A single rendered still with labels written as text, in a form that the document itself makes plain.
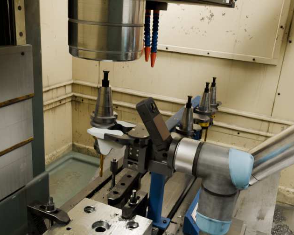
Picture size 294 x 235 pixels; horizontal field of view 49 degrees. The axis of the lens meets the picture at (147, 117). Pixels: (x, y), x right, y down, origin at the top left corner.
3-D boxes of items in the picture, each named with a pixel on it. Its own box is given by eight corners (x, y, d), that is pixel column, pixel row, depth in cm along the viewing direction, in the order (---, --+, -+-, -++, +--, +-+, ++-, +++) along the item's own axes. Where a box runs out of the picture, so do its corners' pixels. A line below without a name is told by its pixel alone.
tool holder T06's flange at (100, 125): (95, 117, 79) (95, 107, 78) (119, 121, 78) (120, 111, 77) (86, 126, 73) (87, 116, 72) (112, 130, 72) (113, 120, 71)
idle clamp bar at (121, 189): (143, 180, 130) (144, 166, 128) (116, 217, 106) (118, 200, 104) (131, 178, 131) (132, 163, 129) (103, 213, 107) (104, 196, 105)
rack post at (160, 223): (170, 221, 106) (180, 139, 96) (164, 231, 102) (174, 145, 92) (143, 212, 110) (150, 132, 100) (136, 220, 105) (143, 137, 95)
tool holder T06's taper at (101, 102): (97, 109, 77) (99, 82, 74) (115, 112, 76) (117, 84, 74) (91, 115, 73) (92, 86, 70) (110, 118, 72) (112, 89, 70)
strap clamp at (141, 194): (145, 221, 105) (149, 181, 101) (127, 245, 94) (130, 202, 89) (136, 217, 107) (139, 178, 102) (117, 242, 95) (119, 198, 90)
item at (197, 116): (210, 118, 114) (211, 116, 114) (207, 122, 109) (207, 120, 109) (192, 114, 116) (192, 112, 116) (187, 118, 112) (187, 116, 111)
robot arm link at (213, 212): (235, 215, 76) (243, 175, 72) (225, 244, 66) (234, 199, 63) (203, 205, 79) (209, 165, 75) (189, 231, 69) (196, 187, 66)
